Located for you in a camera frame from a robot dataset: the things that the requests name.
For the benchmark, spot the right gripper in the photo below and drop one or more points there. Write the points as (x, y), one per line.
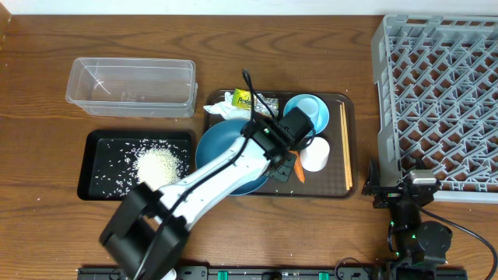
(372, 185)

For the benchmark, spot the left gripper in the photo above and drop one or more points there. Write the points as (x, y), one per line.
(286, 171)

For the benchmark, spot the white plastic cup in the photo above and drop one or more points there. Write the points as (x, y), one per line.
(314, 157)

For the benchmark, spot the dark blue plate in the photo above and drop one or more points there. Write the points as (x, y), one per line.
(217, 140)

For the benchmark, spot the light blue cup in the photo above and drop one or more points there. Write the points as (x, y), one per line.
(310, 107)

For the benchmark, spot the light blue small bowl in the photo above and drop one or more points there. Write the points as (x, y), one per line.
(323, 116)

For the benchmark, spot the pile of white rice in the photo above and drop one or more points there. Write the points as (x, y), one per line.
(157, 167)

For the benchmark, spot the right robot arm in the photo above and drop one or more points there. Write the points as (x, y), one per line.
(420, 247)

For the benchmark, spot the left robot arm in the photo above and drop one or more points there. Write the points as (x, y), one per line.
(150, 228)

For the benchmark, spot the grey dishwasher rack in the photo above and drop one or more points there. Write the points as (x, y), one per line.
(436, 78)

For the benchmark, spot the orange carrot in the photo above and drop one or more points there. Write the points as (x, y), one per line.
(298, 169)

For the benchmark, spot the right wooden chopstick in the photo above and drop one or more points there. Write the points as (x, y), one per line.
(347, 148)

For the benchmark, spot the wooden chopstick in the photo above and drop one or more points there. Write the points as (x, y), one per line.
(344, 147)
(347, 148)

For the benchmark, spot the dark brown serving tray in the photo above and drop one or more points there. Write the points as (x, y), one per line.
(326, 183)

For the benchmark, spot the crumpled white tissue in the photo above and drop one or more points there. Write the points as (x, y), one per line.
(227, 110)

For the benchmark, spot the yellow green snack wrapper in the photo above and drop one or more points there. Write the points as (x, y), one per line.
(262, 104)

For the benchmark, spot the left wooden chopstick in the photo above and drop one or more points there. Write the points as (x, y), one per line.
(344, 147)

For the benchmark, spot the black plastic tray bin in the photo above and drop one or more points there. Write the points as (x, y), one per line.
(94, 137)

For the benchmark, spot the clear plastic bin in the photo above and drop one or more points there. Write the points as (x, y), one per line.
(133, 87)

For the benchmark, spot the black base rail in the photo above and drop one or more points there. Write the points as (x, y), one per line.
(204, 273)

